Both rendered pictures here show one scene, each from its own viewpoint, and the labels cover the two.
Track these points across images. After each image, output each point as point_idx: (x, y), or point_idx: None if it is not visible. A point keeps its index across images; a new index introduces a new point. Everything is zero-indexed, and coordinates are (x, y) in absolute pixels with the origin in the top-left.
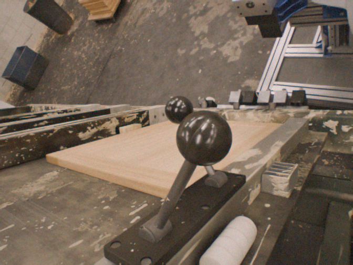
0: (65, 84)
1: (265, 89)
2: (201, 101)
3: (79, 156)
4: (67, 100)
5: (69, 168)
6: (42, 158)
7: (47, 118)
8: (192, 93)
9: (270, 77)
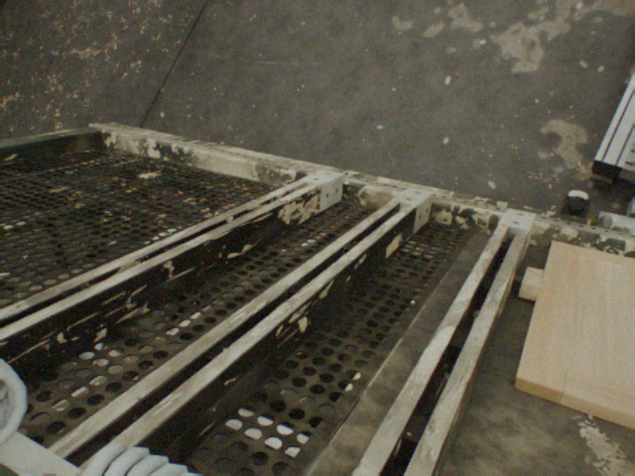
0: (83, 45)
1: (614, 158)
2: (575, 203)
3: (596, 388)
4: (94, 87)
5: (601, 416)
6: (481, 373)
7: (366, 248)
8: (430, 127)
9: (625, 135)
